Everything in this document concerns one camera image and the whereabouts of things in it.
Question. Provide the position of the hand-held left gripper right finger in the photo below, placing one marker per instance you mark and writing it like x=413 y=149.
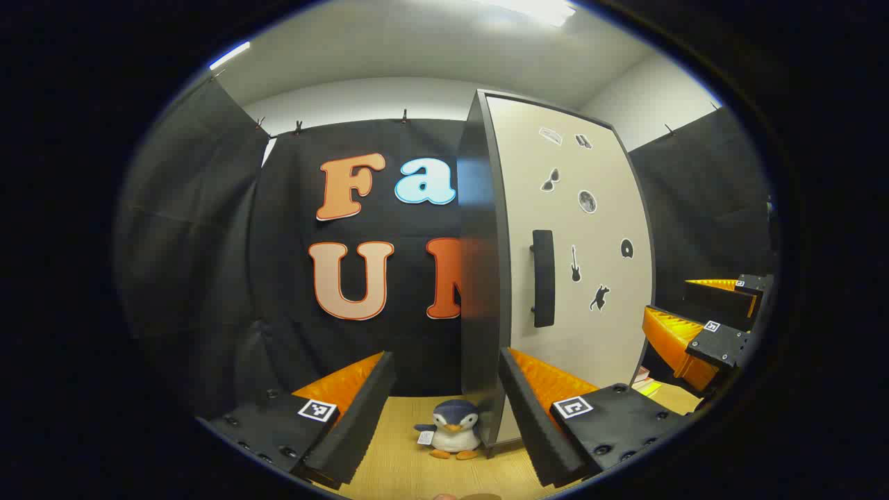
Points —
x=531 y=423

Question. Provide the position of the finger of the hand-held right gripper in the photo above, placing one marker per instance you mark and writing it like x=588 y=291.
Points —
x=722 y=344
x=722 y=302

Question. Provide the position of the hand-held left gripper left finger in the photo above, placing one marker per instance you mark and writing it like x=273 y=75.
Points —
x=361 y=417

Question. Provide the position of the round brown coaster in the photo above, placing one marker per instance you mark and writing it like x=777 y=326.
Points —
x=479 y=496

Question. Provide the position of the white cabinet door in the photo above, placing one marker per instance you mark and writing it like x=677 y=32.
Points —
x=611 y=208

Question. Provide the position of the dark grey cabinet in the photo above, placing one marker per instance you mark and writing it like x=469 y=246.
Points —
x=479 y=278

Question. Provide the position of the penguin plush toy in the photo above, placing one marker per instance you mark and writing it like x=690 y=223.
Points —
x=455 y=427

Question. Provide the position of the yellow book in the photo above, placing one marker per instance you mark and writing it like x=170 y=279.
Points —
x=649 y=387

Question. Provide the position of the brown cover book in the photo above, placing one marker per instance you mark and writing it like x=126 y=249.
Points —
x=642 y=373

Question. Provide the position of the black backdrop cloth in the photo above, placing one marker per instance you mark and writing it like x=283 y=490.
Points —
x=208 y=243

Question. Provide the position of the ceiling light panel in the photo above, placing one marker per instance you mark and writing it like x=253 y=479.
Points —
x=535 y=8

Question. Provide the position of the ceiling strip light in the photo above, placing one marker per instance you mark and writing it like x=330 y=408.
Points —
x=229 y=55

